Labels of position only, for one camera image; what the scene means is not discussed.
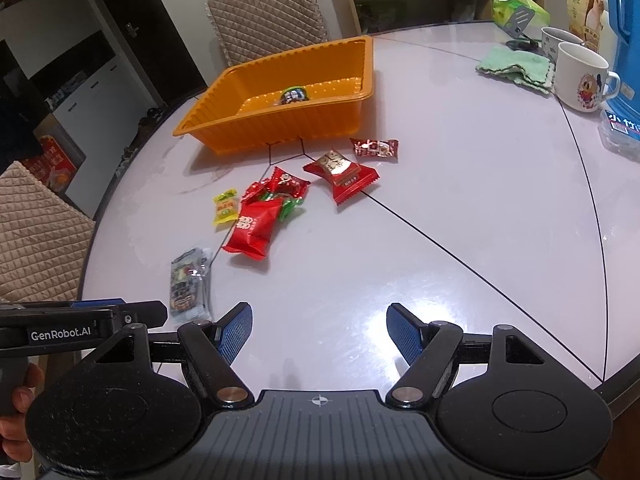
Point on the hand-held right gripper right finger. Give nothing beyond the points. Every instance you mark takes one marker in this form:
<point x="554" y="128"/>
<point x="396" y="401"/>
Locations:
<point x="404" y="334"/>

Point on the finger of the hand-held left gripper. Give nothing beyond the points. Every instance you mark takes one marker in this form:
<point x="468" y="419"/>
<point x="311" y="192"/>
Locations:
<point x="145" y="315"/>
<point x="95" y="304"/>

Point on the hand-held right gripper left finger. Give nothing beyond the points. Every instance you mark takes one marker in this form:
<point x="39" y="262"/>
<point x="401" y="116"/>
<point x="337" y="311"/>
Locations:
<point x="235" y="334"/>

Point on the grey and black snack packet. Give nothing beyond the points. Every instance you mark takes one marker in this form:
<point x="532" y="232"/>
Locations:
<point x="189" y="285"/>

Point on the red packet with white print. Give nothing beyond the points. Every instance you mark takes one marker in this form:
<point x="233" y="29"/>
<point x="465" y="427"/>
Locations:
<point x="254" y="227"/>

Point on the yellow snack packet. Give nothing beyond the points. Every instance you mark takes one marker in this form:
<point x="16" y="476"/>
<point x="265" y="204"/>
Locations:
<point x="226" y="207"/>

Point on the red candy with green ends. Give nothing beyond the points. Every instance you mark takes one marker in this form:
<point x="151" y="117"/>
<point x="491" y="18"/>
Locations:
<point x="285" y="184"/>

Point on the red packet with gold label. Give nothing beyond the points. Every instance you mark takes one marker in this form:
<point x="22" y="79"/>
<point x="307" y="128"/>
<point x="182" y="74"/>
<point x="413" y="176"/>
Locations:
<point x="342" y="175"/>

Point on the dark red printed snack packet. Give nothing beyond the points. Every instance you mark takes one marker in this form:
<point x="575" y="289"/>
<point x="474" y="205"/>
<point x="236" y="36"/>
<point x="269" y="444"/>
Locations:
<point x="374" y="148"/>

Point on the orange plastic tray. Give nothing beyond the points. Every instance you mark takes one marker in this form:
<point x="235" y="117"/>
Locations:
<point x="260" y="120"/>

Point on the person's left hand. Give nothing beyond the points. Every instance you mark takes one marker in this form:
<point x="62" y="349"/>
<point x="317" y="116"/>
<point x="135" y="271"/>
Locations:
<point x="31" y="385"/>

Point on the chair with beige quilted cover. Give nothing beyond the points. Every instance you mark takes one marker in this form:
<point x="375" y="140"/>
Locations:
<point x="40" y="230"/>

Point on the red gift box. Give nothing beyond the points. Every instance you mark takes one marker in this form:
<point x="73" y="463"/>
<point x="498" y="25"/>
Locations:
<point x="57" y="162"/>

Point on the white cabinet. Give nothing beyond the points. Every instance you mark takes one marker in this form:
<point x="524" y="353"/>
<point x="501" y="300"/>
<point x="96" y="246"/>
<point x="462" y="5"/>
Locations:
<point x="95" y="100"/>

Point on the green and black candy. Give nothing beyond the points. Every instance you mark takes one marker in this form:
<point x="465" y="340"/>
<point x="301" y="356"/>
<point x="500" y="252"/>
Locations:
<point x="294" y="96"/>

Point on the green cloth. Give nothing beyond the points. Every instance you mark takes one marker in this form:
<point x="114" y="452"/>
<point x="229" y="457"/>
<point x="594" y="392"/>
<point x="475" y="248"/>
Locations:
<point x="515" y="67"/>

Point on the clear plastic box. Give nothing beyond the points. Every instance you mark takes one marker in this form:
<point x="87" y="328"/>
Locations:
<point x="620" y="135"/>

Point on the white mug with cartoon print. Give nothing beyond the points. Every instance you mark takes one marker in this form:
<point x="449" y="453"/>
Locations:
<point x="580" y="77"/>

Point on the quilted beige chair back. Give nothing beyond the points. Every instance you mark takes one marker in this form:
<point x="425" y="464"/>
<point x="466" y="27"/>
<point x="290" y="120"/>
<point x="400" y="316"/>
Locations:
<point x="267" y="12"/>

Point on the plain white mug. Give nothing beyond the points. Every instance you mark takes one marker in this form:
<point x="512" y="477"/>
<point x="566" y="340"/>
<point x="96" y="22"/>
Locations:
<point x="555" y="40"/>

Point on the wooden shelf unit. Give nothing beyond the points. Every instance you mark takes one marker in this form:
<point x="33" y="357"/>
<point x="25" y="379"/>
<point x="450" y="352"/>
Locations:
<point x="400" y="2"/>

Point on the grey phone stand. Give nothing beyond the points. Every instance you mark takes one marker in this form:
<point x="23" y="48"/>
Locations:
<point x="521" y="22"/>

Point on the blue container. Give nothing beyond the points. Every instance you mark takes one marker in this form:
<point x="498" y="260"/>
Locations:
<point x="625" y="35"/>

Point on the printed yellow carton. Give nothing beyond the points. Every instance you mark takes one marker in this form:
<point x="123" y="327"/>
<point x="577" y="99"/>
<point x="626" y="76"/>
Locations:
<point x="582" y="0"/>

